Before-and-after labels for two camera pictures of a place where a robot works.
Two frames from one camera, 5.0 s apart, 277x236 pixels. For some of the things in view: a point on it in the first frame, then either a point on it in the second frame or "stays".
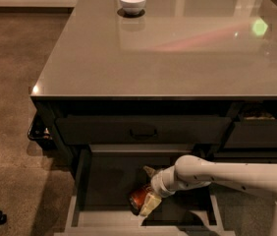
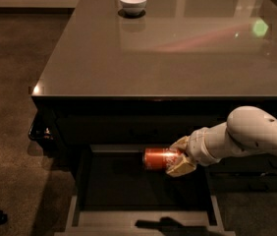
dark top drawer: x=143 y=130 stays
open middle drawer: x=104 y=179 stays
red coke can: x=137 y=199 to x=161 y=158
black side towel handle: x=39 y=129 stays
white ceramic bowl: x=133 y=2 stays
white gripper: x=159 y=182 to x=197 y=147
